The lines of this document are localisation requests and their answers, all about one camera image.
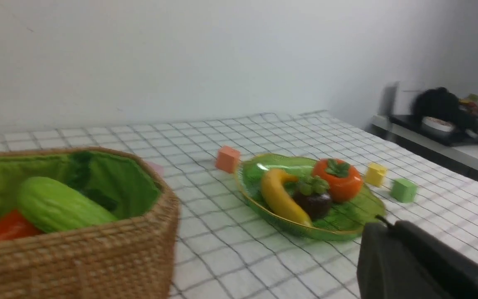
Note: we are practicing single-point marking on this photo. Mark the white side table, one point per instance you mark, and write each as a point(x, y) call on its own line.
point(462, 159)

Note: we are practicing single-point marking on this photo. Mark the white checkered tablecloth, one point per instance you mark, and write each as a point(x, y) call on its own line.
point(192, 222)

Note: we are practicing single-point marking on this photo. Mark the dark purple toy mangosteen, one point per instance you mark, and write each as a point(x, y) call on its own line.
point(311, 194)

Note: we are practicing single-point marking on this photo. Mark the orange toy persimmon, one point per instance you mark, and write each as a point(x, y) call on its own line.
point(344, 179)

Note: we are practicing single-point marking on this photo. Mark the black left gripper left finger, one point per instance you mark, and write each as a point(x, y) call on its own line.
point(387, 270)

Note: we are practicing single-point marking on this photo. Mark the black bag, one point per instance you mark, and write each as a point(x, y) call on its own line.
point(439, 103)

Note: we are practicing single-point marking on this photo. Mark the green toy cucumber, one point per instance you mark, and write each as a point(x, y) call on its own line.
point(52, 206)

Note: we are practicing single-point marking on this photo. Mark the green foam cube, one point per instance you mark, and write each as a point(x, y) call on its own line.
point(403, 190)

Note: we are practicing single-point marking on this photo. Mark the woven wicker basket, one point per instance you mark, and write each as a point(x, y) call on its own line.
point(131, 258)

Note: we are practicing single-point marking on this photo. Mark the orange foam cube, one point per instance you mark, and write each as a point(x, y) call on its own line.
point(227, 159)

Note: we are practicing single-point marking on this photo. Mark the white bowl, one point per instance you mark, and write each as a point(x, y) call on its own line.
point(437, 127)

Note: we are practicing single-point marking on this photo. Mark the green glass leaf plate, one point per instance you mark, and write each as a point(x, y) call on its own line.
point(344, 221)

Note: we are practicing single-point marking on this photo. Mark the yellow toy banana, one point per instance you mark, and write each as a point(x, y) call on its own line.
point(281, 203)

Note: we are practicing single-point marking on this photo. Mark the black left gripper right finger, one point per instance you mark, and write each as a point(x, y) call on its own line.
point(452, 271)

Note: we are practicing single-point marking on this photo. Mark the yellow foam cube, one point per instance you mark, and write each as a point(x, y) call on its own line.
point(375, 174)

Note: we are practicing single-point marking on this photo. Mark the orange toy carrot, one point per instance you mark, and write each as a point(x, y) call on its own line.
point(14, 226)

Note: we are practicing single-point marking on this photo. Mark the pink foam cube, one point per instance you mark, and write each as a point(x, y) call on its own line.
point(156, 167)

